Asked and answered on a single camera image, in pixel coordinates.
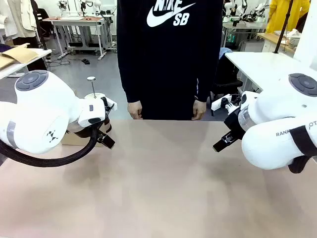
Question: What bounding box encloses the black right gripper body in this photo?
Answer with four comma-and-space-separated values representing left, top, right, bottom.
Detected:
223, 109, 247, 143

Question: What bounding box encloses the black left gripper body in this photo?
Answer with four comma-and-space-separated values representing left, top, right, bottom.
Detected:
71, 123, 105, 141

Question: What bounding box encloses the brown cardboard cup carrier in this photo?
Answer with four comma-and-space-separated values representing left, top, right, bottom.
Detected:
61, 132, 105, 147

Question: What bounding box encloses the person's left forearm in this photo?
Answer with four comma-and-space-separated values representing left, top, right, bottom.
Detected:
193, 59, 221, 103

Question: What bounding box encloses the person's right forearm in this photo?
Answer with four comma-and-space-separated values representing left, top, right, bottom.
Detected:
120, 61, 143, 104

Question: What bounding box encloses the person's left hand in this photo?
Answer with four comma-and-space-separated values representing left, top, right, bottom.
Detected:
192, 100, 207, 121

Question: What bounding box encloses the person's right hand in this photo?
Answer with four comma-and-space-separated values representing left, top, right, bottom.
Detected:
127, 100, 144, 120

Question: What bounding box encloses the white power strip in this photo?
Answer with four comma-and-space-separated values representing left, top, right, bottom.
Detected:
211, 95, 233, 112

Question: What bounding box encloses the large white side table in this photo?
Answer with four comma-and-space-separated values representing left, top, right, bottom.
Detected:
224, 51, 317, 94

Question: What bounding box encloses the blue cloth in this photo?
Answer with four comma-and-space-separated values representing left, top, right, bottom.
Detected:
219, 47, 233, 60

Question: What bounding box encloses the person in black hoodie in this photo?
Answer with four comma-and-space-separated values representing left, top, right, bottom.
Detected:
116, 0, 223, 121

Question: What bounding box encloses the brown paper envelope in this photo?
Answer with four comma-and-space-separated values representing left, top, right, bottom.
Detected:
0, 44, 42, 70

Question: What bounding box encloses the background robot bench table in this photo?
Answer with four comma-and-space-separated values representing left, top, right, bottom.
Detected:
222, 21, 268, 50

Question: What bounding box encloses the black tripod pole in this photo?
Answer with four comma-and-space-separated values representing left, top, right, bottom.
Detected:
273, 0, 294, 55

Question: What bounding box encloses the background table with white legs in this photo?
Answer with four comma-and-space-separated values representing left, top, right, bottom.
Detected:
49, 16, 111, 61

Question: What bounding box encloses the white board panel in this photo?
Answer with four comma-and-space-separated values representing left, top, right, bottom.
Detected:
293, 11, 317, 70

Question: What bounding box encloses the person in yellow coat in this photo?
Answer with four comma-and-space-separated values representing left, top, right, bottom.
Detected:
265, 0, 311, 34

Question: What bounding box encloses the white hanging coat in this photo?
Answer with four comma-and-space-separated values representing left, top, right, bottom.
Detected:
0, 0, 38, 39

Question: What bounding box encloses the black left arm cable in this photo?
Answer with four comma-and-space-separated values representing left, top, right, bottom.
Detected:
0, 127, 100, 167

